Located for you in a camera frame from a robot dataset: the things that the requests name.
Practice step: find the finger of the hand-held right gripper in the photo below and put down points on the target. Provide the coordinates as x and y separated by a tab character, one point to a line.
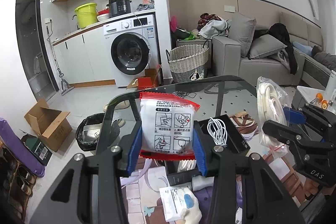
286	133
294	116

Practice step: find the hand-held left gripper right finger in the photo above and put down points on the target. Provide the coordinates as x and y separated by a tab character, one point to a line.
200	154

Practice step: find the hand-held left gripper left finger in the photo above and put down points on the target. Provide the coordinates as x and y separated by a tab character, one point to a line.
133	153

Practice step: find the red and white packet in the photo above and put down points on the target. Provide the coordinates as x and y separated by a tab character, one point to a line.
168	121

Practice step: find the white side table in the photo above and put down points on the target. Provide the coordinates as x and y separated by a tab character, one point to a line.
309	92

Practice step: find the orange fruit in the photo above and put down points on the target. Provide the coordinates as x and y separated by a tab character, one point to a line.
325	103
318	98

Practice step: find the beige slipper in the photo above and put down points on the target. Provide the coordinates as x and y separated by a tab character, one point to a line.
118	107
120	123

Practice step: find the black box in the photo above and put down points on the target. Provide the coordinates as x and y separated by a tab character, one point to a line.
236	140

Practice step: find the white bottle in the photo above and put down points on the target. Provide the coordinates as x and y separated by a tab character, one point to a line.
331	90

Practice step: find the trash bin with black bag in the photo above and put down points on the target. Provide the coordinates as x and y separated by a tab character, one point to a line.
88	132

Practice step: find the white glove with blue patch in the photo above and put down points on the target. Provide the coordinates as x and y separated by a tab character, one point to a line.
190	205

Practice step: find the white printed packet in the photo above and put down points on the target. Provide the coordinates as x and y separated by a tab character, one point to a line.
170	200

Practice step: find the dark grey cloth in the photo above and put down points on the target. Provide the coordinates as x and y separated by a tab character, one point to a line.
325	57

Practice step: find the light blue cloth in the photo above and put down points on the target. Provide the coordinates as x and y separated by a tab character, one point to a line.
302	47

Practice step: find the red box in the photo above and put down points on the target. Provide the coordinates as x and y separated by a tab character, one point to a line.
145	83

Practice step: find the flat grey pillow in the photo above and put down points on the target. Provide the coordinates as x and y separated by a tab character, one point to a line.
266	47

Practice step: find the beige sofa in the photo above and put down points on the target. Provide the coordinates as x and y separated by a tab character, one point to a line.
231	64

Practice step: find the black jacket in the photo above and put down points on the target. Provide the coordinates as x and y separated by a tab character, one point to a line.
282	35

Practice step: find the small open cardboard box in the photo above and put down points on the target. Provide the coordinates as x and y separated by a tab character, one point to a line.
153	73

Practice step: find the large open cardboard box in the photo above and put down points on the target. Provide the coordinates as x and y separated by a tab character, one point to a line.
52	129

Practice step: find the woven laundry basket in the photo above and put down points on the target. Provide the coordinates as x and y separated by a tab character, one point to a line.
187	61

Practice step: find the dark green box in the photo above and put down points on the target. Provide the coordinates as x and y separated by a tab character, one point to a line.
39	149

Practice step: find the flat mop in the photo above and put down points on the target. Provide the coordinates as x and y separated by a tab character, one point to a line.
67	86

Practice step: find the white washing machine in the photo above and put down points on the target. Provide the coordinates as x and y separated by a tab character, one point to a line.
128	56

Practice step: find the tall grey pillow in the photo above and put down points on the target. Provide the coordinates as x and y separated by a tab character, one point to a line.
241	32

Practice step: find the white base cabinets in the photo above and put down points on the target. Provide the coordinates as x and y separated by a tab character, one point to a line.
78	58

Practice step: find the purple rolled mat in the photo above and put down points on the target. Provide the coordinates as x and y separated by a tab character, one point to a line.
18	150

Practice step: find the row of shoes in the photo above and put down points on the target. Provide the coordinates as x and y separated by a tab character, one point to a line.
18	182

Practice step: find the pile of clothes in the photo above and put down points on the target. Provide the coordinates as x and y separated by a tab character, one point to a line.
212	26

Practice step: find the red bowl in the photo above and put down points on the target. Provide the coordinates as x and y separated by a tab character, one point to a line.
103	12

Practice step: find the yellow-green bucket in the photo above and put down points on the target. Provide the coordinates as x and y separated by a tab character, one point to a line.
86	16

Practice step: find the black pressure cooker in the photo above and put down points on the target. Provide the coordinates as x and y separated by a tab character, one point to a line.
119	6

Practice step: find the dark glass door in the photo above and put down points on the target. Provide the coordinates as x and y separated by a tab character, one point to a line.
29	43

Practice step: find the wall switch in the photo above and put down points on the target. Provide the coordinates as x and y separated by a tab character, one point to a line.
229	8

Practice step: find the wall outlet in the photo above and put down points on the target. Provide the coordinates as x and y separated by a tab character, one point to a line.
48	21

